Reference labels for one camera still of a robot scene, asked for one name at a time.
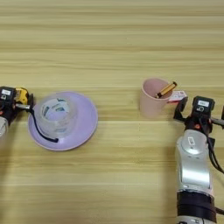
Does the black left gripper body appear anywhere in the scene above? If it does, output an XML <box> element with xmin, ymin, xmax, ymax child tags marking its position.
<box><xmin>0</xmin><ymin>100</ymin><xmax>31</xmax><ymax>126</ymax></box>

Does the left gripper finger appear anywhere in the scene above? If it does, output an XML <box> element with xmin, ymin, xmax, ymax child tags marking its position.
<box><xmin>27</xmin><ymin>93</ymin><xmax>35</xmax><ymax>113</ymax></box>

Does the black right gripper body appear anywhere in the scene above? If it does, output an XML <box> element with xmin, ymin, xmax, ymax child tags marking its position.
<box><xmin>185</xmin><ymin>113</ymin><xmax>224</xmax><ymax>135</ymax></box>

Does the clear tape roll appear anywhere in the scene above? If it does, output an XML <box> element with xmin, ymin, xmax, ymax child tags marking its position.
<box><xmin>34</xmin><ymin>93</ymin><xmax>79</xmax><ymax>138</ymax></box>

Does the small red white box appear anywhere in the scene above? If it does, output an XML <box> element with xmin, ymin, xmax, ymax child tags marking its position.
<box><xmin>168</xmin><ymin>90</ymin><xmax>188</xmax><ymax>103</ymax></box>

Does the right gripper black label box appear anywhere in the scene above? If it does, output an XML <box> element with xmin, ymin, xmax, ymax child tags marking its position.
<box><xmin>191</xmin><ymin>95</ymin><xmax>216</xmax><ymax>116</ymax></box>

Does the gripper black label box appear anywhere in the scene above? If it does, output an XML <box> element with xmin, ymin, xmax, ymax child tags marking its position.
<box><xmin>0</xmin><ymin>86</ymin><xmax>18</xmax><ymax>103</ymax></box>
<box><xmin>191</xmin><ymin>95</ymin><xmax>216</xmax><ymax>116</ymax></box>

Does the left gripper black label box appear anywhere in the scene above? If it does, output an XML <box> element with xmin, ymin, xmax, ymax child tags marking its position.
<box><xmin>0</xmin><ymin>86</ymin><xmax>18</xmax><ymax>103</ymax></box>

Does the pink cup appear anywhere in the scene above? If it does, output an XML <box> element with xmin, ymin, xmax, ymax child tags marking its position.
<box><xmin>139</xmin><ymin>77</ymin><xmax>173</xmax><ymax>119</ymax></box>

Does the purple plate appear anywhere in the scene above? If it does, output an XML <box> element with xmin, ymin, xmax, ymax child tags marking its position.
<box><xmin>28</xmin><ymin>91</ymin><xmax>99</xmax><ymax>151</ymax></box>

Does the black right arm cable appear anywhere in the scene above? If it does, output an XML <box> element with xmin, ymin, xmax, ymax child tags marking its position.
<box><xmin>199</xmin><ymin>116</ymin><xmax>224</xmax><ymax>216</ymax></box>

